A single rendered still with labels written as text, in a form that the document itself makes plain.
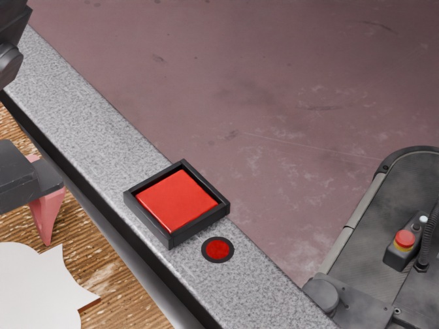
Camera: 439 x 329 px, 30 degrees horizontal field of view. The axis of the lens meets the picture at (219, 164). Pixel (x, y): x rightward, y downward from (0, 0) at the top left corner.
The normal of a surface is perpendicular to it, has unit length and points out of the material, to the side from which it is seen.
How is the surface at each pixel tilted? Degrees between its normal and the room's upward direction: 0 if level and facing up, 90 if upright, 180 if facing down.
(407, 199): 0
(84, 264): 0
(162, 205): 0
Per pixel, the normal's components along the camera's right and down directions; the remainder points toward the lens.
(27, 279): 0.03, -0.68
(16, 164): -0.10, -0.80
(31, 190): 0.56, 0.44
